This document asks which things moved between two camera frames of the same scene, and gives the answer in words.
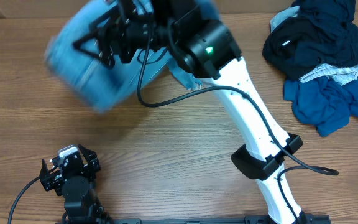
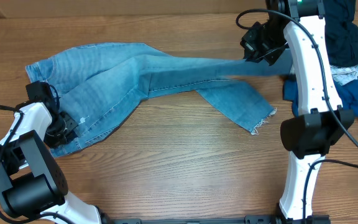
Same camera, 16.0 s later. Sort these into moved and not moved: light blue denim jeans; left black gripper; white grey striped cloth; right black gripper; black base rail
Moved: left black gripper; light blue denim jeans; right black gripper
Not moved: black base rail; white grey striped cloth
